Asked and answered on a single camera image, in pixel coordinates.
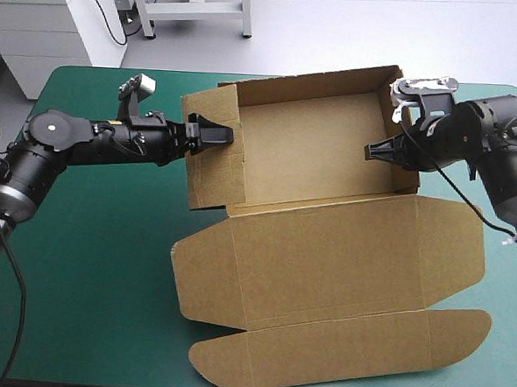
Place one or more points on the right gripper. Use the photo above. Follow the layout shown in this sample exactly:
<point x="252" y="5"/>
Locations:
<point x="442" y="136"/>

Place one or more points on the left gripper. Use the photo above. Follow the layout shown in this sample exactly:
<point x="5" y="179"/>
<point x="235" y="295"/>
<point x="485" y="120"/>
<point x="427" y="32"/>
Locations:
<point x="149" y="140"/>

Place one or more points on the brown cardboard box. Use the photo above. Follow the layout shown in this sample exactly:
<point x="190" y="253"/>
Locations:
<point x="324" y="259"/>

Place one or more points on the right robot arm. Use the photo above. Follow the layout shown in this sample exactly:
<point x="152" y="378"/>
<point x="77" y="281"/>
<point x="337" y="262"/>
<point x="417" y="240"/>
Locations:
<point x="512" y="174"/>

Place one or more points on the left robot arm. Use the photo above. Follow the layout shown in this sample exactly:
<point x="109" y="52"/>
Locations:
<point x="47" y="130"/>

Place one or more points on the white cabinet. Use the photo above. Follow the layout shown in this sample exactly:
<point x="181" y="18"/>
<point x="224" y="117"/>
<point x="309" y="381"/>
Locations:
<point x="44" y="35"/>

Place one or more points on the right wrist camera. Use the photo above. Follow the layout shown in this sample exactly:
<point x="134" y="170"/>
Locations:
<point x="423" y="87"/>

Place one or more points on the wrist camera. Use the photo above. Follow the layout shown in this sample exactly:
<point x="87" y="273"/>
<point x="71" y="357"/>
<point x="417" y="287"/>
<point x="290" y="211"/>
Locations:
<point x="145" y="84"/>
<point x="423" y="87"/>

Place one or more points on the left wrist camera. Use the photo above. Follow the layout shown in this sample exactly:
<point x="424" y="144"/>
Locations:
<point x="145" y="84"/>

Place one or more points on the white metal table frame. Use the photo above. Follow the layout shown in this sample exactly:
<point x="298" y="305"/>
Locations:
<point x="195" y="10"/>

